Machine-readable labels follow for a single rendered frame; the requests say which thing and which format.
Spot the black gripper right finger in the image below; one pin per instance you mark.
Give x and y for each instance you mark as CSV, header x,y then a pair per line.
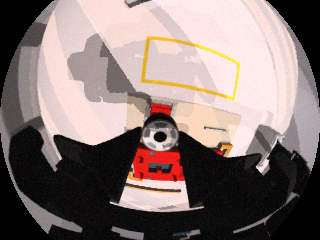
x,y
205,170

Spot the yellow rectangular outline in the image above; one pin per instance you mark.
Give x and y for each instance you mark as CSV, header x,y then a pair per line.
x,y
149,81

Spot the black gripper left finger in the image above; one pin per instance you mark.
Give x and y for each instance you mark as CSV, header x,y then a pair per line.
x,y
110,161

